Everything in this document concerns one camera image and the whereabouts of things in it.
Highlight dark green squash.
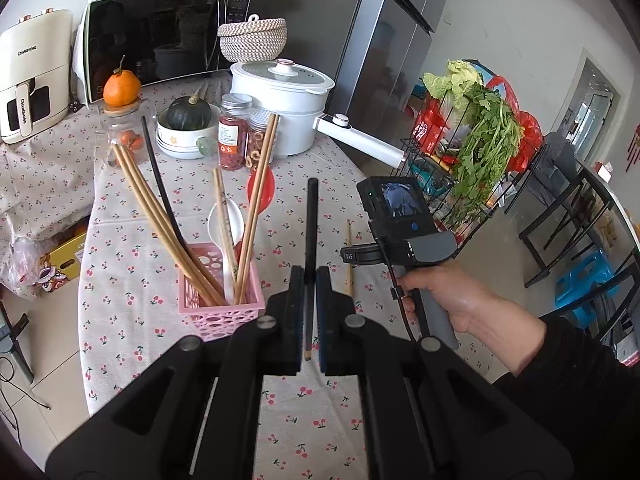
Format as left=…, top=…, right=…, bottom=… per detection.
left=166, top=96, right=211, bottom=131

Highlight person's right forearm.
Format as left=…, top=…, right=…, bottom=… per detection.
left=492, top=310, right=640, bottom=480

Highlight person's right hand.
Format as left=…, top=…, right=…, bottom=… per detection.
left=400, top=262, right=547, bottom=376

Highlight woven lidded basket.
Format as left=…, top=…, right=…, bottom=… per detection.
left=217, top=14, right=288, bottom=63

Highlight black floor cables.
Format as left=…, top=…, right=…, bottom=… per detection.
left=0, top=355, right=51, bottom=431

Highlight jar of dried fruit rings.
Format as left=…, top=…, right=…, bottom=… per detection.
left=245, top=108, right=276, bottom=173

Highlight printed cardboard box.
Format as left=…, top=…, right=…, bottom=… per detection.
left=40, top=215, right=91, bottom=291

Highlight red plastic spoon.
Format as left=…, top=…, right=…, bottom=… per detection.
left=247, top=167, right=277, bottom=211

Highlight napa cabbage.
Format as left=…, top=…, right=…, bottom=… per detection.
left=422, top=60, right=483, bottom=103

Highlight pink plastic basket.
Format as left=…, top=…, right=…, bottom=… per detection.
left=178, top=242, right=266, bottom=333

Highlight small floral cloth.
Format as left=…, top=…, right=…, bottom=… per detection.
left=0, top=105, right=101, bottom=241

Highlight large orange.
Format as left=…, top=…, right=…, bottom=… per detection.
left=102, top=55, right=142, bottom=107

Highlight cherry print tablecloth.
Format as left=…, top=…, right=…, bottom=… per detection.
left=77, top=80, right=506, bottom=480

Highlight white bowl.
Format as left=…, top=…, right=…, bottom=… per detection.
left=156, top=105, right=221, bottom=160

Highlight black chair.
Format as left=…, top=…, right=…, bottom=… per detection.
left=520, top=132, right=626, bottom=288

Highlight black microwave oven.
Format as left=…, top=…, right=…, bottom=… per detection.
left=82, top=0, right=251, bottom=106

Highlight green leafy herbs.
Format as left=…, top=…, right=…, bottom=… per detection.
left=440, top=85, right=526, bottom=226

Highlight blue plastic stool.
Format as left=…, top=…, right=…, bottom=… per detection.
left=555, top=250, right=617, bottom=328

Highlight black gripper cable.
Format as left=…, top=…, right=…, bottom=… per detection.
left=377, top=237, right=418, bottom=343

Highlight red snack bag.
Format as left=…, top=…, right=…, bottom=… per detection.
left=414, top=100, right=453, bottom=157

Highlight clear glass jar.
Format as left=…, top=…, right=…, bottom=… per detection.
left=97, top=100, right=153, bottom=168

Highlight cream air fryer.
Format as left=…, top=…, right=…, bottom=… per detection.
left=0, top=9, right=73, bottom=145

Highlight grey refrigerator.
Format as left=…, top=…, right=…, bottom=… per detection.
left=330, top=0, right=458, bottom=126

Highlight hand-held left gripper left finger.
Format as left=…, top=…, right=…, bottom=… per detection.
left=45, top=265, right=307, bottom=480

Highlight patterned wooden chopstick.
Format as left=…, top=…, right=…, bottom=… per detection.
left=212, top=167, right=240, bottom=286

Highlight white electric pot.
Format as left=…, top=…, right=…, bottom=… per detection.
left=230, top=59, right=408, bottom=168

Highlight white spoon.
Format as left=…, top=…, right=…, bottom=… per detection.
left=207, top=199, right=247, bottom=306

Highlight red plastic bag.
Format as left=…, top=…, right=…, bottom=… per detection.
left=482, top=76, right=544, bottom=173

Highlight black wire rack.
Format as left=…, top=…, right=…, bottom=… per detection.
left=400, top=77, right=546, bottom=251

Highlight jar of red berries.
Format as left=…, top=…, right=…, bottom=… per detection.
left=217, top=93, right=253, bottom=173

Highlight clear plastic bag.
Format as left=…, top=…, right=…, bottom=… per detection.
left=0, top=235, right=51, bottom=301

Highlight blue snack packet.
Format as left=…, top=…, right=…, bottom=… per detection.
left=407, top=157, right=451, bottom=193

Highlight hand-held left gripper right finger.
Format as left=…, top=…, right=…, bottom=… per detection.
left=316, top=266, right=576, bottom=480

